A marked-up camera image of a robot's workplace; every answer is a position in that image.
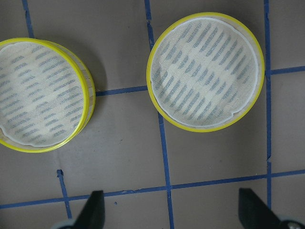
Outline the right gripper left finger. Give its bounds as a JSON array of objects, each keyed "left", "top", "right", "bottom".
[{"left": 71, "top": 190, "right": 105, "bottom": 229}]

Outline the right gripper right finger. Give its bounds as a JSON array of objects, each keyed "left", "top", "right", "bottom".
[{"left": 238, "top": 188, "right": 283, "bottom": 229}]

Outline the yellow steamer basket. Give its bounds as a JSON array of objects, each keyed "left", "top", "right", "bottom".
[
  {"left": 0, "top": 38, "right": 96, "bottom": 153},
  {"left": 146, "top": 12, "right": 264, "bottom": 133}
]

